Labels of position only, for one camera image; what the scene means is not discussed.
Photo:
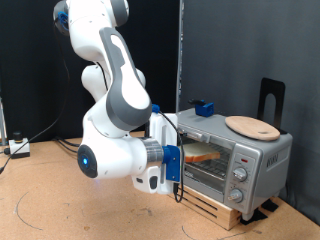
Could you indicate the silver toaster oven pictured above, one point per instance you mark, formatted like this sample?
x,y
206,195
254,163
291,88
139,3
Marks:
x,y
266,173

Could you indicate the black metal bookend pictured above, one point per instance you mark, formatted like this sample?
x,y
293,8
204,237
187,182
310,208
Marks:
x,y
266,88

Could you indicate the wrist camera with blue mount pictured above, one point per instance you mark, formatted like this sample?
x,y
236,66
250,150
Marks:
x,y
172,163

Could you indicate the thin aluminium frame post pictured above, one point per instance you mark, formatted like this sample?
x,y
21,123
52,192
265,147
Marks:
x,y
2,123

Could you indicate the round wooden cutting board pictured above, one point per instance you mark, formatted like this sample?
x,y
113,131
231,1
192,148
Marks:
x,y
253,128

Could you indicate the wooden slatted crate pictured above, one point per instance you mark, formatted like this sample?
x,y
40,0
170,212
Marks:
x,y
213,210

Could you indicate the black foam pad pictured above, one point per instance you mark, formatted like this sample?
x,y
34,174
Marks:
x,y
253,216
270,205

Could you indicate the slice of white bread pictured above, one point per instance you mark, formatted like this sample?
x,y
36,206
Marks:
x,y
203,153

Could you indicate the white power adapter box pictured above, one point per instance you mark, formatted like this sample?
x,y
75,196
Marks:
x,y
19,146

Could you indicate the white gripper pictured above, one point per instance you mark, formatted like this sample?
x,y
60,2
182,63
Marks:
x,y
160,133

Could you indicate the silver oven knob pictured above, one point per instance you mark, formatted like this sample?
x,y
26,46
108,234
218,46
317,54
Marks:
x,y
240,174
235,195

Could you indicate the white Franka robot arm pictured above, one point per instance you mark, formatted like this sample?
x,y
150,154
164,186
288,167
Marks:
x,y
116,116

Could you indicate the vertical aluminium pole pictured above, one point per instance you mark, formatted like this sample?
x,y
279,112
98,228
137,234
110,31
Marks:
x,y
180,50

